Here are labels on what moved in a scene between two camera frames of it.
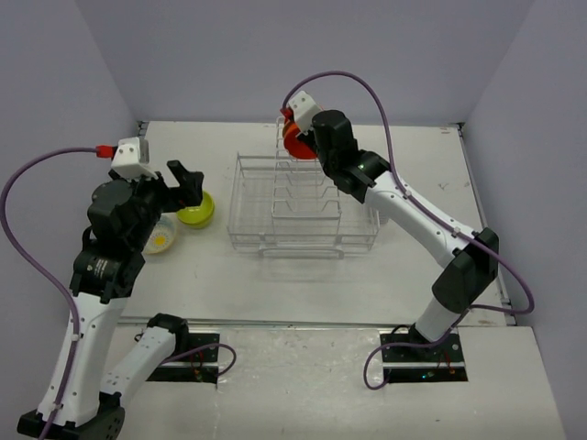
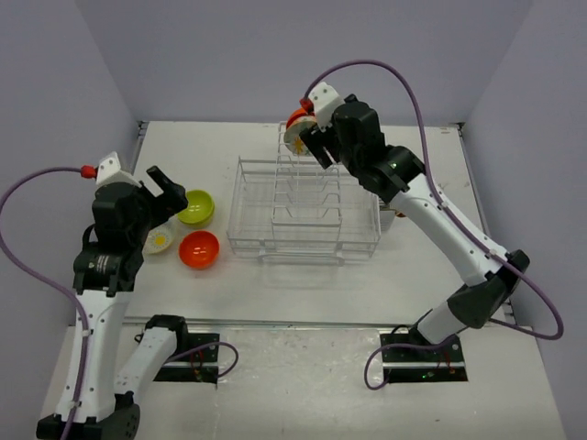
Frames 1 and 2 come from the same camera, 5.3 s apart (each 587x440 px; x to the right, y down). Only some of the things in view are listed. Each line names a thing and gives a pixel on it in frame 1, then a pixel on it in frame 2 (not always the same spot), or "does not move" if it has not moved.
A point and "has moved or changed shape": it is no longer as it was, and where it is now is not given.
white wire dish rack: (284, 207) does not move
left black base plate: (197, 367) does not move
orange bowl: (295, 147) has moved or changed shape
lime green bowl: (197, 216) does not move
